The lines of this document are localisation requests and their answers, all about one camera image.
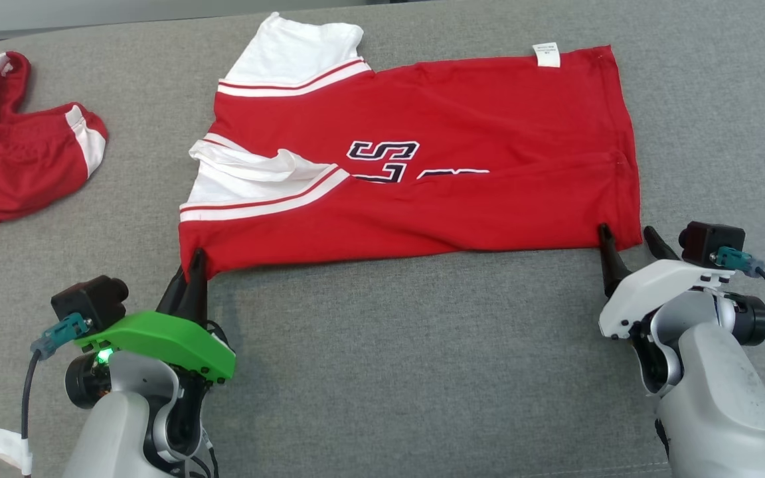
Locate red shorts with white stripes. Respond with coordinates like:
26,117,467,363
0,52,108,253

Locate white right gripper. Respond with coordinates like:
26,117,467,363
597,224,734,341

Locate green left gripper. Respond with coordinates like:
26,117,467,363
74,248,237,386

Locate red jersey with white sleeves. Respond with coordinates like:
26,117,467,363
178,12,643,283

